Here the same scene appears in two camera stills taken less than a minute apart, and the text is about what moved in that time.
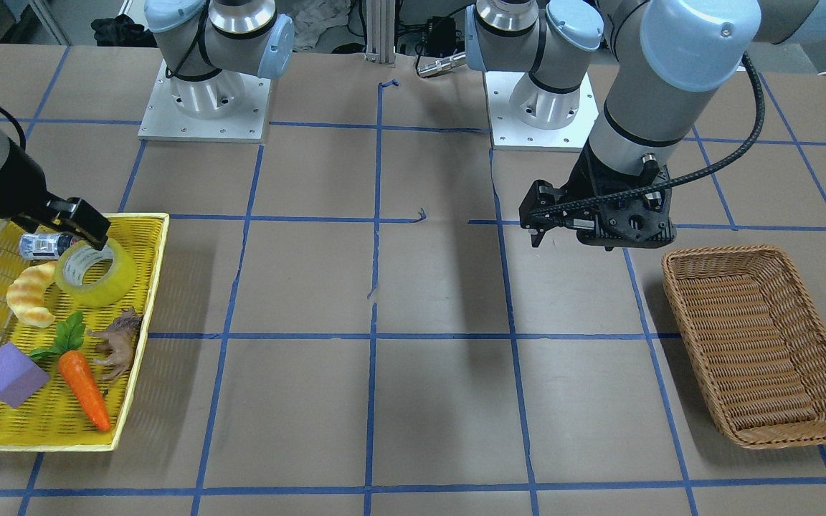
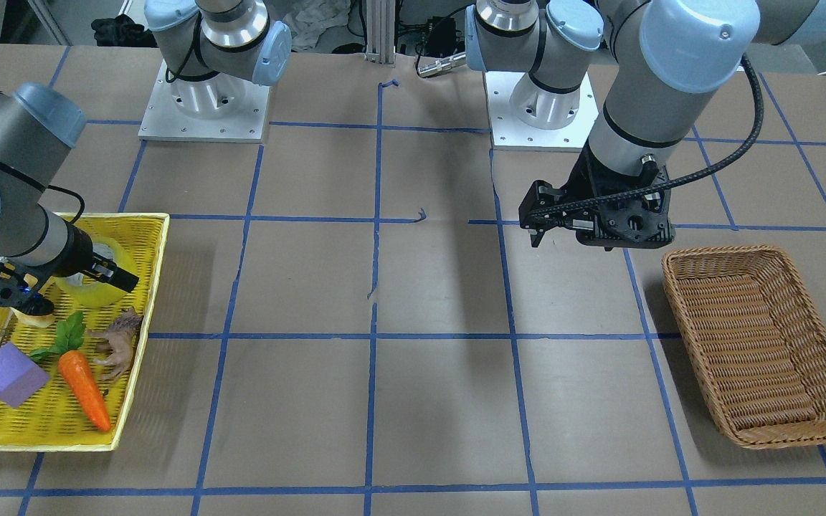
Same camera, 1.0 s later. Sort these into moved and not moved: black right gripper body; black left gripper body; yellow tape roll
Moved: black right gripper body
Not moved: black left gripper body; yellow tape roll
